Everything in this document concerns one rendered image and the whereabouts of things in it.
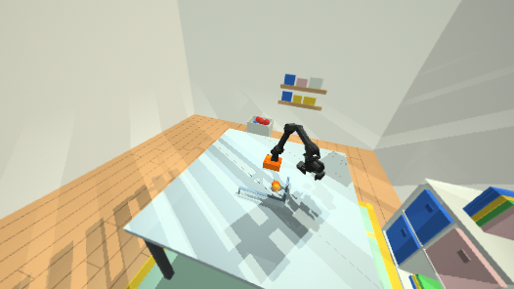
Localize clear low corner walls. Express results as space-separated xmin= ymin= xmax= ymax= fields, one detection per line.
xmin=239 ymin=189 xmax=285 ymax=208

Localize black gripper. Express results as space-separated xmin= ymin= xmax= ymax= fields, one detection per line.
xmin=296 ymin=161 xmax=325 ymax=181

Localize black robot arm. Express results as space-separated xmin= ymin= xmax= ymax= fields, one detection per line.
xmin=271 ymin=123 xmax=324 ymax=173

